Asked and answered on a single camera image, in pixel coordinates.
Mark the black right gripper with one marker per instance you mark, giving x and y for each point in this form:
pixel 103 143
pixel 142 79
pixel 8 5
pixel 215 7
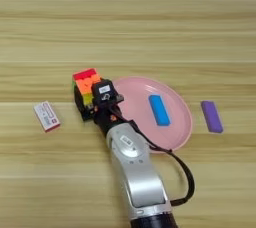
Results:
pixel 106 120

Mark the multicoloured puzzle cube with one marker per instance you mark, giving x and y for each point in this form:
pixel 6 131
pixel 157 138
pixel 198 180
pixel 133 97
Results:
pixel 86 81

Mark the blue rectangular block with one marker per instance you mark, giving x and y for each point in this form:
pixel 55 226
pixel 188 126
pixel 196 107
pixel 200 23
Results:
pixel 159 110

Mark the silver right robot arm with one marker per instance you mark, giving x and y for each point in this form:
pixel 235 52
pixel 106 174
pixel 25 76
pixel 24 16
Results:
pixel 141 178

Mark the white and red eraser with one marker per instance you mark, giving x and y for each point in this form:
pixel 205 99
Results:
pixel 47 116

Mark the pink round plate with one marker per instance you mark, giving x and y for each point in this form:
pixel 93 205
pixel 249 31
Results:
pixel 136 105

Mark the purple rectangular block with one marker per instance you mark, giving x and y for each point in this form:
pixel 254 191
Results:
pixel 212 117

